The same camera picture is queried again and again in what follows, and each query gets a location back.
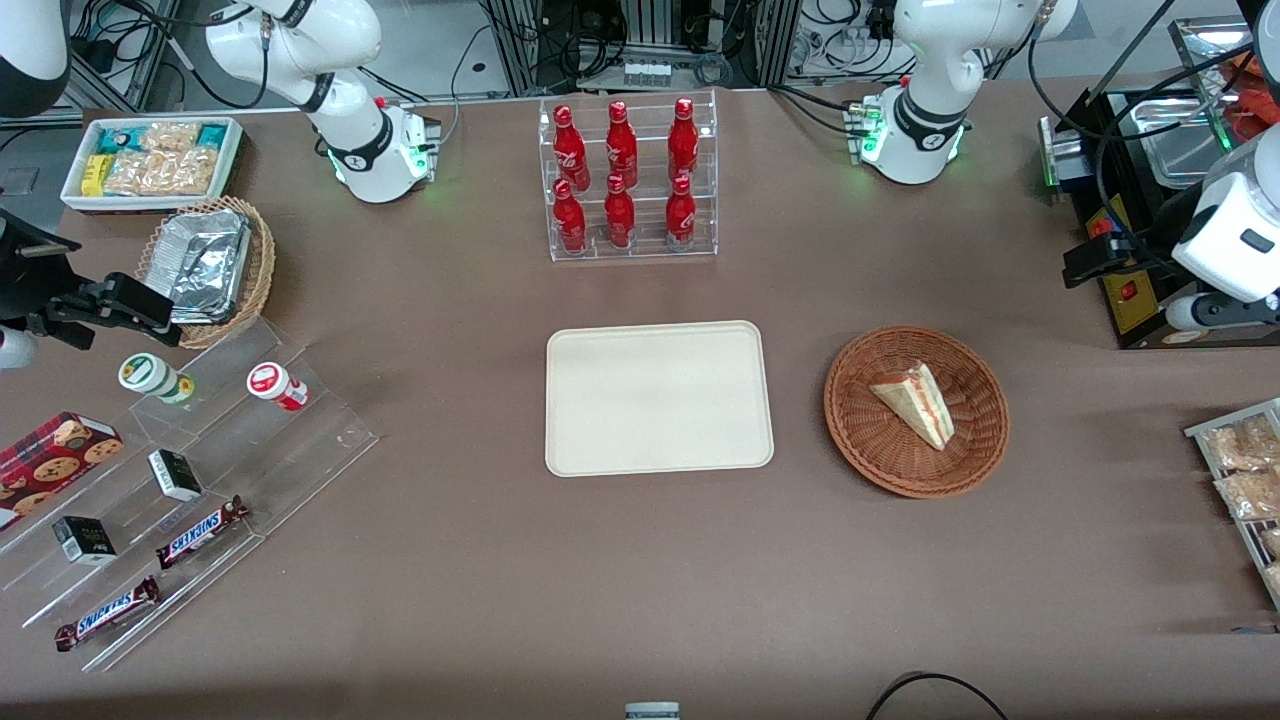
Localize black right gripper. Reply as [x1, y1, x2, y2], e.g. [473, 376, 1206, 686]
[0, 207, 185, 351]

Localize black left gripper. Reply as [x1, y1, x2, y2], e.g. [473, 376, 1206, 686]
[1062, 185, 1206, 292]

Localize triangular sandwich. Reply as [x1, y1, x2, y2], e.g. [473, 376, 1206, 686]
[868, 361, 957, 452]

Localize light wicker basket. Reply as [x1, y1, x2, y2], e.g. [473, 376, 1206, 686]
[134, 195, 277, 351]

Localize round brown wicker basket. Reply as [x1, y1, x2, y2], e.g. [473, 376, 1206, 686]
[824, 325, 1011, 500]

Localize beige plastic tray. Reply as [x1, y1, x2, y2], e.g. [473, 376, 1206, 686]
[545, 320, 776, 479]

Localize black food warmer machine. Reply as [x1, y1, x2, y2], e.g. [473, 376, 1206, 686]
[1037, 15, 1280, 352]

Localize white bottle green cap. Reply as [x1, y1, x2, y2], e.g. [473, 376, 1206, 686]
[117, 352, 197, 407]

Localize stacked aluminium foil trays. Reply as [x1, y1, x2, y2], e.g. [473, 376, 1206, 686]
[141, 207, 253, 327]

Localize white snack bin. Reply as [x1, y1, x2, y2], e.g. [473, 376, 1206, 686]
[60, 115, 247, 215]

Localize large clear cracker bag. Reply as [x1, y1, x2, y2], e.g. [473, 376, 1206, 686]
[102, 147, 221, 197]

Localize steel warmer pan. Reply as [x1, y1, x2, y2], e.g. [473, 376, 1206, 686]
[1138, 93, 1231, 191]

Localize red tartan cookie box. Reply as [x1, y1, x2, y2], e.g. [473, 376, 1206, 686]
[0, 411, 125, 533]

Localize small black box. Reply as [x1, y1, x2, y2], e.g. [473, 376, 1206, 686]
[147, 448, 205, 504]
[51, 514, 119, 567]

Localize white bottle red cap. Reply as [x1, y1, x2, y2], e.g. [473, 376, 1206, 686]
[246, 361, 310, 414]

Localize small clear cracker bag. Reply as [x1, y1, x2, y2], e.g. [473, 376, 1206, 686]
[138, 121, 202, 157]

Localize clear acrylic stepped display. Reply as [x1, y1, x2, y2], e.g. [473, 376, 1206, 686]
[0, 318, 380, 674]

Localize Snickers chocolate bar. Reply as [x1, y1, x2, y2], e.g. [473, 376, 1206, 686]
[154, 494, 252, 572]
[54, 574, 163, 654]

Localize red cola bottle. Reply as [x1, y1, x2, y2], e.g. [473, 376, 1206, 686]
[605, 100, 639, 190]
[664, 175, 698, 252]
[552, 104, 590, 192]
[603, 173, 637, 250]
[552, 178, 589, 254]
[667, 97, 701, 184]

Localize clear acrylic bottle rack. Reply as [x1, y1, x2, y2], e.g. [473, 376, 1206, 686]
[538, 88, 720, 264]

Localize aluminium equipment rack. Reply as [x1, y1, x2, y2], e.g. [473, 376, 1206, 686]
[480, 0, 806, 98]

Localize grey wire snack tray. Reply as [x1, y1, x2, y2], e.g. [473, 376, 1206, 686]
[1184, 397, 1280, 613]

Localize black floor cable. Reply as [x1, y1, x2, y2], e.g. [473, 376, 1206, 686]
[864, 671, 1012, 720]

